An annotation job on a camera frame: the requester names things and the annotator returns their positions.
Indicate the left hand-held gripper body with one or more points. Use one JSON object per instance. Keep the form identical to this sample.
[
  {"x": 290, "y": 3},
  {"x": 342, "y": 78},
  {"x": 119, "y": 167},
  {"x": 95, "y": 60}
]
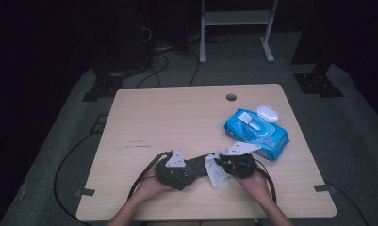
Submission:
[{"x": 172, "y": 175}]

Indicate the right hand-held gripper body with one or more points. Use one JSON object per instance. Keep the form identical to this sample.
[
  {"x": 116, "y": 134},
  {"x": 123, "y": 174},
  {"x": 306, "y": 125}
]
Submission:
[{"x": 238, "y": 166}]

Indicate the white wet wipe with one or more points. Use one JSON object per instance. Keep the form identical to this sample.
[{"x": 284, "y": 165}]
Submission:
[{"x": 216, "y": 176}]

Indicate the blue wet wipes pack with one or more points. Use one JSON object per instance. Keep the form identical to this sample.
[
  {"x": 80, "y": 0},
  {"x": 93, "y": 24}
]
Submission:
[{"x": 271, "y": 138}]

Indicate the person's left hand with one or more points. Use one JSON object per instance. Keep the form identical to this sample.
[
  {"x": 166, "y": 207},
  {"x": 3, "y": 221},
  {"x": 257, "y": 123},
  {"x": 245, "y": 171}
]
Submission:
[{"x": 152, "y": 188}]

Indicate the person's right hand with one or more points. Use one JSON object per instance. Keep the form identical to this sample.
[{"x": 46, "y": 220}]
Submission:
[{"x": 255, "y": 185}]

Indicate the white oval plastic lid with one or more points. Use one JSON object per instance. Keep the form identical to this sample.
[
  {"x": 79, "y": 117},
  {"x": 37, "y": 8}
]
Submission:
[{"x": 267, "y": 113}]

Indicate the dark tape piece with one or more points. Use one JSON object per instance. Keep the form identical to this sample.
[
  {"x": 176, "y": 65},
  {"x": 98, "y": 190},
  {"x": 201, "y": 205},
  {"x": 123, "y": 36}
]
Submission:
[
  {"x": 84, "y": 192},
  {"x": 323, "y": 187}
]

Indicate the black stand base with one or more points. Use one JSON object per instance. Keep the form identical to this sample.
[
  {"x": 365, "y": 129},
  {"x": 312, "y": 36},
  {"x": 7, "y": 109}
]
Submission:
[
  {"x": 317, "y": 83},
  {"x": 103, "y": 86}
]

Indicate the dark computer tower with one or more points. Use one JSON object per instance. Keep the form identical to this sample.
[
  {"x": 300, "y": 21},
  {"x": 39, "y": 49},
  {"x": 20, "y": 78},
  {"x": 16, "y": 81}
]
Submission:
[{"x": 120, "y": 37}]

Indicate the white metal table frame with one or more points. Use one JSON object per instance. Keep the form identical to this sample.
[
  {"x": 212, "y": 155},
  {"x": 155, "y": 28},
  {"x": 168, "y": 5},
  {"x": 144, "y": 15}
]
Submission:
[{"x": 237, "y": 18}]

